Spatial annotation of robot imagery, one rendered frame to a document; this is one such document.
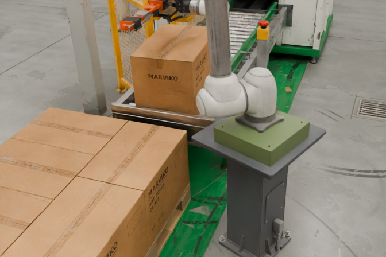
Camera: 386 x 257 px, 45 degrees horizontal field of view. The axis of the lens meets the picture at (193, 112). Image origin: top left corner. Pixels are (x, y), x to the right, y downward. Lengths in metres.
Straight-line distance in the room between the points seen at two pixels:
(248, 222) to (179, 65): 0.98
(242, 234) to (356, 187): 0.99
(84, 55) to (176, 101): 1.27
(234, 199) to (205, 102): 0.70
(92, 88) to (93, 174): 1.59
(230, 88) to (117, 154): 0.86
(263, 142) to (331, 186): 1.22
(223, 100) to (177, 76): 0.73
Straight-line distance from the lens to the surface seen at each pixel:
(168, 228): 2.93
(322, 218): 3.07
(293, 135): 2.26
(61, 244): 2.20
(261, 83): 2.19
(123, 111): 3.03
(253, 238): 2.68
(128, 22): 2.39
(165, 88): 2.86
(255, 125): 2.28
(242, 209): 2.60
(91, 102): 4.12
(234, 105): 2.15
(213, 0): 2.03
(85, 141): 2.83
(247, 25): 4.49
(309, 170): 3.45
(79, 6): 3.78
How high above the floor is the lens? 2.04
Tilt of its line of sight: 30 degrees down
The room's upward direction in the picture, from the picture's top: 2 degrees counter-clockwise
